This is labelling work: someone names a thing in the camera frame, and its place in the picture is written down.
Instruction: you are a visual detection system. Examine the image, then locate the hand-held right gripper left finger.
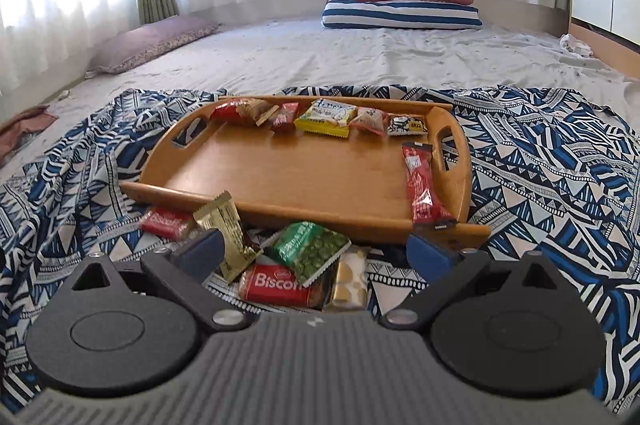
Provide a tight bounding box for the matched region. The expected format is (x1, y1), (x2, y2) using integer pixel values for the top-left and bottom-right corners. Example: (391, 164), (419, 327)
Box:
(70, 227), (251, 334)

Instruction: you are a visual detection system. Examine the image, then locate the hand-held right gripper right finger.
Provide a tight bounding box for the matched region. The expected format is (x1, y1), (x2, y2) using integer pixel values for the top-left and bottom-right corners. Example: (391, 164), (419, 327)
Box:
(381, 231), (562, 334)

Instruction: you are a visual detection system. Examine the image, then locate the gold cream snack packet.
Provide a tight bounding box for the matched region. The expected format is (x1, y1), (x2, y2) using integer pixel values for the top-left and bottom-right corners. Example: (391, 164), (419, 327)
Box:
(192, 191), (258, 284)

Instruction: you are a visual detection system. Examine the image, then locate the red biscuit packet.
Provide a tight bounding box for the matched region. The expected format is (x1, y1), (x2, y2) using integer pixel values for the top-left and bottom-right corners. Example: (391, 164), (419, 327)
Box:
(239, 262), (326, 307)
(138, 206), (198, 241)

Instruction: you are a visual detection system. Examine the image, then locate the long red snack packet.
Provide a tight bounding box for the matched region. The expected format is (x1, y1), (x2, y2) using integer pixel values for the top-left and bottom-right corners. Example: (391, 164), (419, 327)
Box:
(401, 142), (457, 226)

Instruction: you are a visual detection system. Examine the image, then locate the beige gold snack packet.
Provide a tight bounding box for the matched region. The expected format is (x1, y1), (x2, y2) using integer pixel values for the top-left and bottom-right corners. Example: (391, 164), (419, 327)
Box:
(324, 247), (371, 311)

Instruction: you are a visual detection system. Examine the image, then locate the green peas snack packet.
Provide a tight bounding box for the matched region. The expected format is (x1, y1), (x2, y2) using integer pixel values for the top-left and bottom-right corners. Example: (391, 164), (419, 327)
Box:
(270, 221), (351, 284)

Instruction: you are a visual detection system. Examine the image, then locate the wooden tray with handles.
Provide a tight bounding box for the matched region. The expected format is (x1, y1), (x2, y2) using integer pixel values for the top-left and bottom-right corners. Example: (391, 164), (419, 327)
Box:
(120, 95), (492, 247)

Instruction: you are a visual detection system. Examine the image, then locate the black white yellow snack packet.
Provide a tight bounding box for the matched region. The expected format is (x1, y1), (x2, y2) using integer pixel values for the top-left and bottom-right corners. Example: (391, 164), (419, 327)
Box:
(386, 114), (430, 137)

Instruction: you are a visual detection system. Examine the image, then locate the red puffy snack bag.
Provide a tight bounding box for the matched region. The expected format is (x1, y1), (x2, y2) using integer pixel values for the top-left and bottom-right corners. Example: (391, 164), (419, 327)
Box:
(210, 99), (280, 126)

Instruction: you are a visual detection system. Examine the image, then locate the pink orange snack packet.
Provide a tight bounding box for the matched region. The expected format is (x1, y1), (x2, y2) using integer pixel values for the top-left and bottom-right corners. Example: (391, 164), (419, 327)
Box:
(349, 106), (391, 136)

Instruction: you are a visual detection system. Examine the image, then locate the dark red chocolate bar packet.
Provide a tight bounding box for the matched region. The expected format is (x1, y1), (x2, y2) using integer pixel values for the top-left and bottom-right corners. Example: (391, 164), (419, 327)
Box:
(270, 102), (300, 133)

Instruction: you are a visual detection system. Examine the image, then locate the blue white patterned blanket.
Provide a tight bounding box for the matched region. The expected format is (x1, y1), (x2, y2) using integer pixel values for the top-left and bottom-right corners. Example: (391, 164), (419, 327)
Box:
(0, 85), (640, 411)

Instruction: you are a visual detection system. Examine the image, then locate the purple floral pillow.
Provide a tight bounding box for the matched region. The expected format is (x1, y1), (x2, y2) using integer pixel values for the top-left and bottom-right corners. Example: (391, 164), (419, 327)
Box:
(86, 16), (219, 78)

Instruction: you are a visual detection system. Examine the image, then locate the brown cloth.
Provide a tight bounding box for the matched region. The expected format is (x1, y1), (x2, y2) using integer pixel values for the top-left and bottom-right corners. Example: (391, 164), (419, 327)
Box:
(0, 105), (58, 161)

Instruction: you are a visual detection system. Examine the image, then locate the grey bed sheet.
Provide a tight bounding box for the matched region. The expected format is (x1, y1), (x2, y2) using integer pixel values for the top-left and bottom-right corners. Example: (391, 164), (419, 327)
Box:
(0, 8), (640, 166)

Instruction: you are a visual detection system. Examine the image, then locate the blue white striped pillow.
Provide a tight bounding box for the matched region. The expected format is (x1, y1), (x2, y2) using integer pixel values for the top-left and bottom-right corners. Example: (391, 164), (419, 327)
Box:
(321, 0), (483, 30)

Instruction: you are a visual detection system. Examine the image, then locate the white crumpled cloth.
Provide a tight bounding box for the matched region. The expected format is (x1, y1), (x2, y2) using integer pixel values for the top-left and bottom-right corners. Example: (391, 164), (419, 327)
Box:
(559, 34), (594, 57)

